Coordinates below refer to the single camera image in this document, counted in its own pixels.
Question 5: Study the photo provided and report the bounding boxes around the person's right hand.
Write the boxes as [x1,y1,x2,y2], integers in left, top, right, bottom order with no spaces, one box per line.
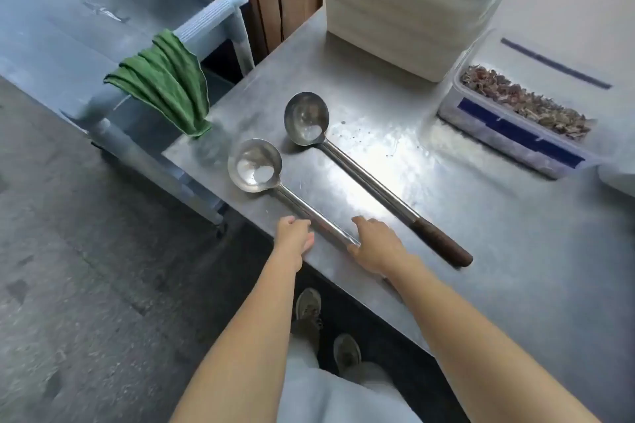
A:
[346,215,413,278]

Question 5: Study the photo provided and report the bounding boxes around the person's left hand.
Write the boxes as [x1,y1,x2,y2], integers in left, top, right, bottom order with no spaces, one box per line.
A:
[273,215,316,272]

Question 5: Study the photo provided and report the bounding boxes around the steel ladle brown wooden handle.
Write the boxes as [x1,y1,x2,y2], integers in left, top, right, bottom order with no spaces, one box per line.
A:
[227,138,362,248]

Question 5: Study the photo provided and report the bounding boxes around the steel ladle dark wooden handle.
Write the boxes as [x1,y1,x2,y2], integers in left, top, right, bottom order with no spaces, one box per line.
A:
[283,92,474,269]

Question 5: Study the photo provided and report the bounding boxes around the person's right forearm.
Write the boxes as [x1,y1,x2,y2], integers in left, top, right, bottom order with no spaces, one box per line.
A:
[384,256,604,423]

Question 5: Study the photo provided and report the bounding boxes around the person's left forearm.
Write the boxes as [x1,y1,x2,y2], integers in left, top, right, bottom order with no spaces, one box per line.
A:
[168,258,323,423]

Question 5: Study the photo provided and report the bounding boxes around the person's left grey shoe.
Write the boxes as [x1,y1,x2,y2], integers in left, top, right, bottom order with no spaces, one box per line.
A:
[296,288,323,354]

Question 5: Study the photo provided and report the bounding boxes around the person's grey shoe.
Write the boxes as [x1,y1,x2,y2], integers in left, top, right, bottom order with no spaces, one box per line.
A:
[333,334,362,375]
[296,288,323,354]

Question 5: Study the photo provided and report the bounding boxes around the person's right grey shoe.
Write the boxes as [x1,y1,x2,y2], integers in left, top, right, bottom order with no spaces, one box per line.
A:
[333,334,362,375]

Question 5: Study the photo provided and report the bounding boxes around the person's light grey trousers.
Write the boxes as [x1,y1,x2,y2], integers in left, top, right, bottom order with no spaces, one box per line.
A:
[277,333,423,423]

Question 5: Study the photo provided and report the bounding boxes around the clear box of dried food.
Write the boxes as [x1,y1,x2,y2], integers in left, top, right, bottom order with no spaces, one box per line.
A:
[437,30,621,180]

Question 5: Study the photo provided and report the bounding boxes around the white plastic container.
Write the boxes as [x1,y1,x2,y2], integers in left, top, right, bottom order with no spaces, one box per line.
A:
[325,0,515,37]
[325,6,512,84]

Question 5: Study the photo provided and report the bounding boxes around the dried brown food pieces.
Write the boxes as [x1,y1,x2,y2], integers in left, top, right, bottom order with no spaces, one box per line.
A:
[460,64,594,141]

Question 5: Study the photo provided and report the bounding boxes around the dark green cloth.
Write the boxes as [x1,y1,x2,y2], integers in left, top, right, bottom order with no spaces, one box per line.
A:
[104,30,213,139]

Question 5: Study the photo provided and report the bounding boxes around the white plastic object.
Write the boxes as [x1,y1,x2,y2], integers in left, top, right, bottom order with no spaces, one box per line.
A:
[597,159,635,198]

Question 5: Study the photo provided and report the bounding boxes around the grey plastic utility cart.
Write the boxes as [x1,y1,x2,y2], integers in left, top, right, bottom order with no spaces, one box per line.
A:
[0,0,257,240]

